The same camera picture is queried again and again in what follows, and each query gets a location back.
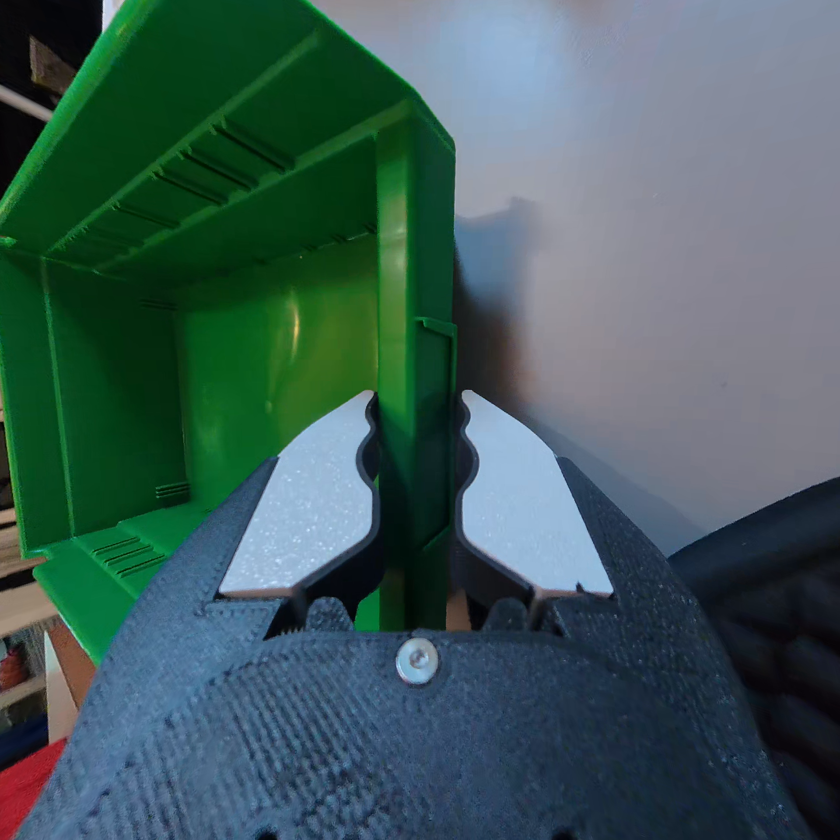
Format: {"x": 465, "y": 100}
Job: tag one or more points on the white rail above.
{"x": 23, "y": 102}

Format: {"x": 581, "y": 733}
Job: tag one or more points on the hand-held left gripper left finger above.
{"x": 302, "y": 512}

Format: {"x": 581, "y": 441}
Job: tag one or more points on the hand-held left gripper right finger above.
{"x": 525, "y": 512}

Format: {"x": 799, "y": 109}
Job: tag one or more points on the dark padded cloth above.
{"x": 774, "y": 590}

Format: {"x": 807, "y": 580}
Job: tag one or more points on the green plastic storage bin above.
{"x": 229, "y": 361}

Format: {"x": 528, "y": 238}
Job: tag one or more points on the red cloth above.
{"x": 26, "y": 787}

